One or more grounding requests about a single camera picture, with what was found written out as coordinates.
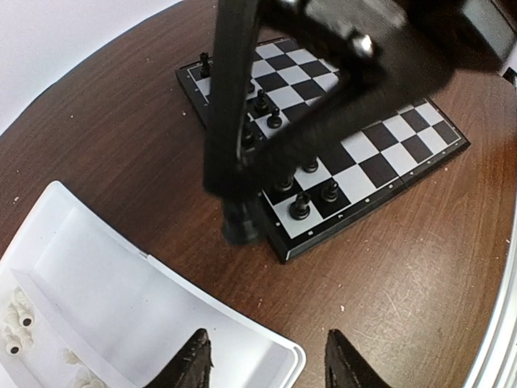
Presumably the white compartment tray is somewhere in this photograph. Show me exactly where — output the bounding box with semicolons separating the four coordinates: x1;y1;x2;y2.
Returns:
1;181;306;387

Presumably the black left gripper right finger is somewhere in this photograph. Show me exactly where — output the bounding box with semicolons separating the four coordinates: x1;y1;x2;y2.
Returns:
325;329;390;388

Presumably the black pawn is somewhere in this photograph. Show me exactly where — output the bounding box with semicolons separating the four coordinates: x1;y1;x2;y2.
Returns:
254;89;269;116

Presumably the black chess piece corner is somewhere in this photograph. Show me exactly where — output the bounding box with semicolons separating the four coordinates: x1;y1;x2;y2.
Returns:
289;191;310;221

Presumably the tall black chess piece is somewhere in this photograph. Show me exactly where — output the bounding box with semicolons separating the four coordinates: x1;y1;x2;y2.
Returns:
241;121;254;149

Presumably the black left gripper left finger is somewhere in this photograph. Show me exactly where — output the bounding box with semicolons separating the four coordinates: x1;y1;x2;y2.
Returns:
149;328;213;388

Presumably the aluminium front rail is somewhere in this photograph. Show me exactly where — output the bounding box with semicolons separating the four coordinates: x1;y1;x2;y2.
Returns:
463;225;516;387

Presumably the white chess piece pile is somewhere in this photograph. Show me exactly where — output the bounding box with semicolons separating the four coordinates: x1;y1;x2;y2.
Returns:
1;287;107;387

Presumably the black pawn file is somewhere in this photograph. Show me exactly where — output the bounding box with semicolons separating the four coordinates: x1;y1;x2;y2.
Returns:
301;158;319;174
267;107;283;129

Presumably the black silver chessboard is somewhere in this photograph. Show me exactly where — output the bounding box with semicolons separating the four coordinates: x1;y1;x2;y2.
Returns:
174;36;473;266

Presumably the black rook corner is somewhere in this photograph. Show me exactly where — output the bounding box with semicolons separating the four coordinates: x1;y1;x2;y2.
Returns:
200;52;211;79

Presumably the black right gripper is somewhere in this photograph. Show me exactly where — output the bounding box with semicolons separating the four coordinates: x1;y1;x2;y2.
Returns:
201;0;517;199

